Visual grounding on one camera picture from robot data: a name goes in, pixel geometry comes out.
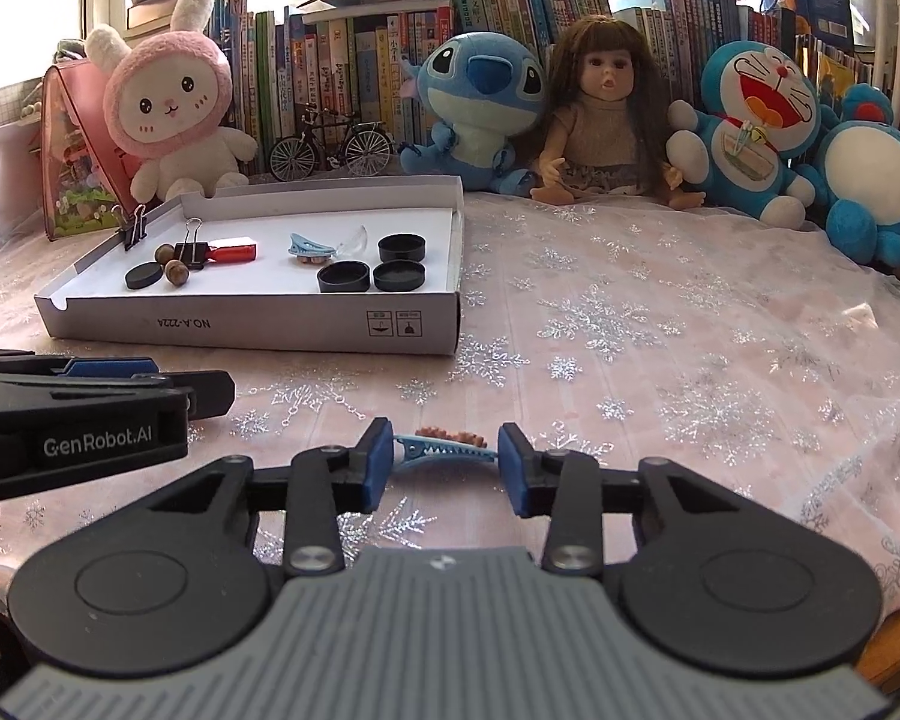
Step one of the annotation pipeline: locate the pink house toy box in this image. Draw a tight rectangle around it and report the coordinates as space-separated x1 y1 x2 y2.
41 60 140 242

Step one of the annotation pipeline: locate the blue alien plush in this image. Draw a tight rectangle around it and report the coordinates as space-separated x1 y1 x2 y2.
399 31 548 196

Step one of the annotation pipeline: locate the large black binder clip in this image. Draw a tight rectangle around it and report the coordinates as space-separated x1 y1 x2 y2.
171 217 212 271

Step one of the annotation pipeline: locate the light blue hair clip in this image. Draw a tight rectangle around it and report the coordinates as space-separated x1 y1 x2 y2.
285 231 340 268
390 426 500 475

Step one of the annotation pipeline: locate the pink white bunny plush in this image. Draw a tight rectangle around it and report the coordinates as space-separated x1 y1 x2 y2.
84 0 260 203

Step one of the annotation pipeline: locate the black bicycle model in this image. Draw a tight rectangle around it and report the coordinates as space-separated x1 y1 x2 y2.
268 105 395 182

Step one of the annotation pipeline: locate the blue white round plush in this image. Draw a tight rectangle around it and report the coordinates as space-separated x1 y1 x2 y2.
816 82 900 269

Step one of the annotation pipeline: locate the black round lid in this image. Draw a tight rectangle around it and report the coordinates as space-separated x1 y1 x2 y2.
316 260 371 294
377 233 428 265
373 260 427 294

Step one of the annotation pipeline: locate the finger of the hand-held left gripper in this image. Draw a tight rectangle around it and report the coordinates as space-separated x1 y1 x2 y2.
0 349 158 383
0 369 236 422

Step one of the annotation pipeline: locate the small black binder clip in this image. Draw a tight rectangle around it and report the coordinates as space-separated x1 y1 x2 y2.
111 202 149 252

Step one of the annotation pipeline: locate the brown-haired baby doll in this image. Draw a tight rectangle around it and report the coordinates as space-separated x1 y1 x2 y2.
529 15 710 209

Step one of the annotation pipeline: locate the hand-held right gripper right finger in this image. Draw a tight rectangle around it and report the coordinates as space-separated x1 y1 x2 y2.
495 420 751 578

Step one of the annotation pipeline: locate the pale lying book stack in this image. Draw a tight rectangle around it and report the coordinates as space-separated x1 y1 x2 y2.
126 0 218 29

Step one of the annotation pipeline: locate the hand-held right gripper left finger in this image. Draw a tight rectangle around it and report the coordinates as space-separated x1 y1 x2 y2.
146 416 398 578

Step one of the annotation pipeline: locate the row of upright books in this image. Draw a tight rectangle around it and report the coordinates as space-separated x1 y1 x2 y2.
210 0 871 166

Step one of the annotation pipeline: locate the white cardboard box tray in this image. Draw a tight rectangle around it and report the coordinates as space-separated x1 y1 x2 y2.
34 175 466 357

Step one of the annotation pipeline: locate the white plastic sheet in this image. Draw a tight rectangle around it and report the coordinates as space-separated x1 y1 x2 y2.
0 120 50 245

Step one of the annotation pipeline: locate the white grid board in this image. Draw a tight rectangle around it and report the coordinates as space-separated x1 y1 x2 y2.
0 84 46 137

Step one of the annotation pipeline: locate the clear round dish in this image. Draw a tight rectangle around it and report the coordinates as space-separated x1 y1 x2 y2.
332 223 374 262

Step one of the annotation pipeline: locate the blue cat plush with bell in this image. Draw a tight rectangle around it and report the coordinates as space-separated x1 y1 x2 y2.
666 41 833 226

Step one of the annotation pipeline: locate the red handled tool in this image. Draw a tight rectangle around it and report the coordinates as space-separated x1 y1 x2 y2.
208 238 259 266

